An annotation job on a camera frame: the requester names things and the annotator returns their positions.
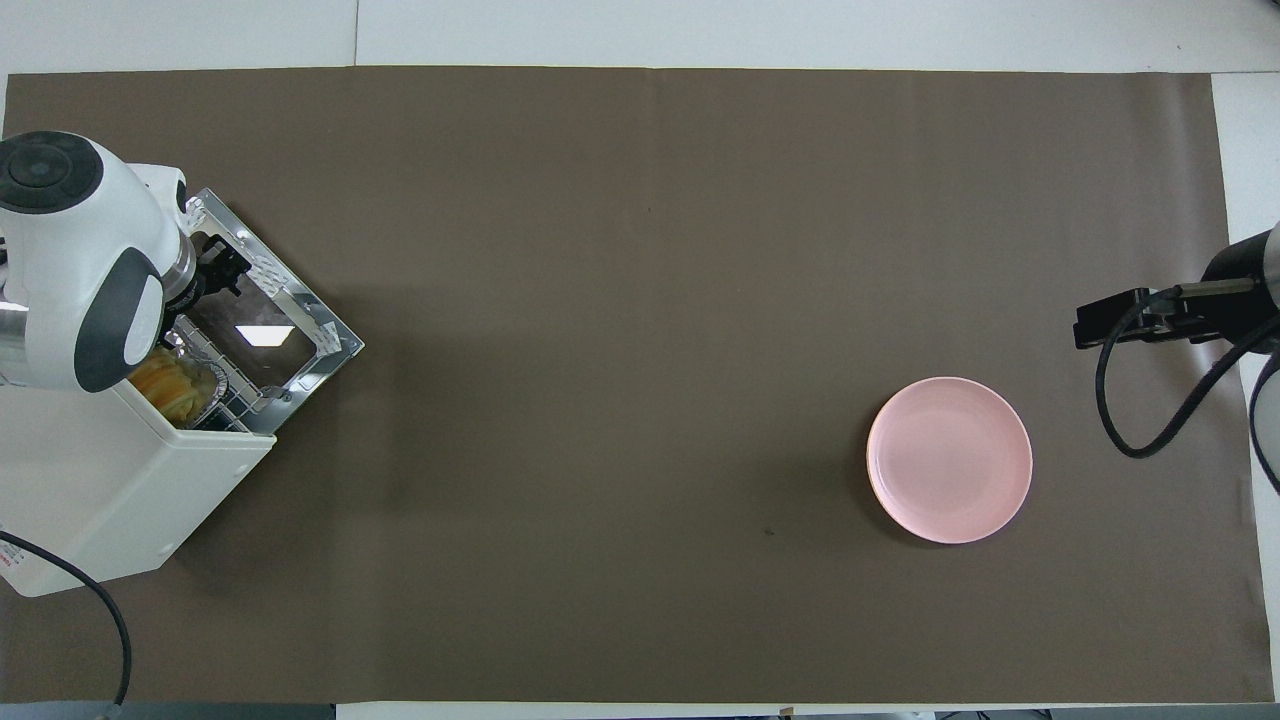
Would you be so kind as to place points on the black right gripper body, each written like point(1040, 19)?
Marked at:
point(1240, 290)

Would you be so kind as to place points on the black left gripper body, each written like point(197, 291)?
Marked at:
point(198, 268)

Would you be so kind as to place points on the aluminium foil tray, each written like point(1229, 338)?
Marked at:
point(218, 385)

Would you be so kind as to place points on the sliced yellow bread loaf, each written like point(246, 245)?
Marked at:
point(175, 388)

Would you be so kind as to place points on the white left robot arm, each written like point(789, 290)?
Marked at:
point(80, 270)

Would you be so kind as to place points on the glass oven door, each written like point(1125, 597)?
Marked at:
point(300, 320)

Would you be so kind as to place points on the cream toaster oven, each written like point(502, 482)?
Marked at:
point(110, 480)

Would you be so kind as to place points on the pink round plate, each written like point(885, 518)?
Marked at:
point(950, 460)

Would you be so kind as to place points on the brown table mat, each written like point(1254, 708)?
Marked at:
point(650, 350)

